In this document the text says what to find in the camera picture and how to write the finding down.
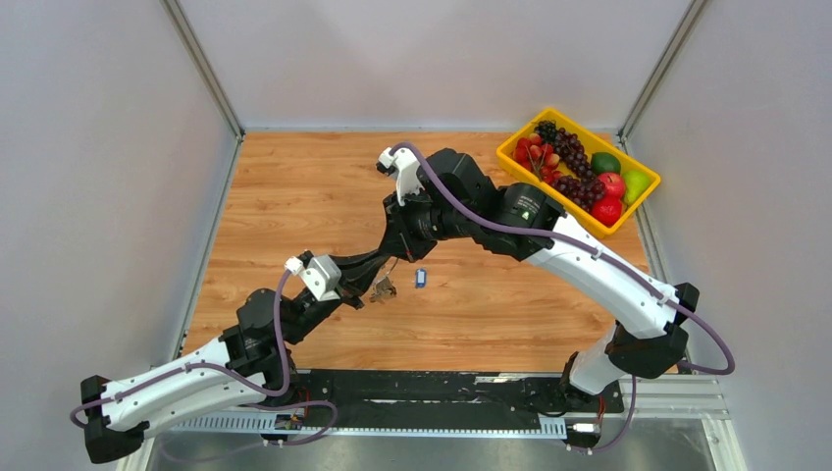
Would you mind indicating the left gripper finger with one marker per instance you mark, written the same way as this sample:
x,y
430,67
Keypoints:
x,y
371,261
368,279

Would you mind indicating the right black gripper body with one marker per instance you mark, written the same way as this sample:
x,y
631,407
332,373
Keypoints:
x,y
419,224

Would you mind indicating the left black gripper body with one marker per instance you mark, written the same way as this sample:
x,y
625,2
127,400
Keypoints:
x,y
347,295

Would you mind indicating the metal keyring with keys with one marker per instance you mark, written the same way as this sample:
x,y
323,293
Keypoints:
x,y
383,289

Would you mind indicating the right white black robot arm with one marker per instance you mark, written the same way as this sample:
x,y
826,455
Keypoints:
x,y
446,196

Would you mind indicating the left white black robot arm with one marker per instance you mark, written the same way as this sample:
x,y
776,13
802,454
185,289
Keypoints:
x,y
249,363

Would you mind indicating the blue key tag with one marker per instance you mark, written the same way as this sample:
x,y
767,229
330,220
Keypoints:
x,y
420,278

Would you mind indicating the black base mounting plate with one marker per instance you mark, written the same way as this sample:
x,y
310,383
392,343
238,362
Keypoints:
x,y
441,400

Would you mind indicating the red strawberries cluster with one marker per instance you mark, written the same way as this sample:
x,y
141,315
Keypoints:
x,y
538,157

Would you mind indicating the dark grape bunch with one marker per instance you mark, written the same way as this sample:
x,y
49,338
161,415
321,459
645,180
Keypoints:
x,y
578,183

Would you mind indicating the yellow plastic bin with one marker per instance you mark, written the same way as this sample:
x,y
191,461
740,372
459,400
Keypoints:
x,y
592,144

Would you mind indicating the red round fruit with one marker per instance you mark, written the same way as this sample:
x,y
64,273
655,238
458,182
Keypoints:
x,y
608,211

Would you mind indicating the green lime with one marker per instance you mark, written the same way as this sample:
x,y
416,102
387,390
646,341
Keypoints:
x,y
604,162

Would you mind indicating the red apple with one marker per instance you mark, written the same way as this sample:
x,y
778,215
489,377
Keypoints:
x,y
614,185

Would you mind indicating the green pear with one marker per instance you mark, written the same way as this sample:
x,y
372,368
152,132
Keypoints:
x,y
636,182

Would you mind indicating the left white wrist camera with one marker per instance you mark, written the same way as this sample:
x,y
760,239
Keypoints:
x,y
320,274

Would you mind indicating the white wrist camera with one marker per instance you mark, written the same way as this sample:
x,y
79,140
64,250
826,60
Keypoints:
x,y
401,164
320,274

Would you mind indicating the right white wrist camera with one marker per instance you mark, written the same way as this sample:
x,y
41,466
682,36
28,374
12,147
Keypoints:
x,y
401,164

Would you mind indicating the aluminium rail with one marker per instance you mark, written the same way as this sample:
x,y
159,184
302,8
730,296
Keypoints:
x,y
670,397

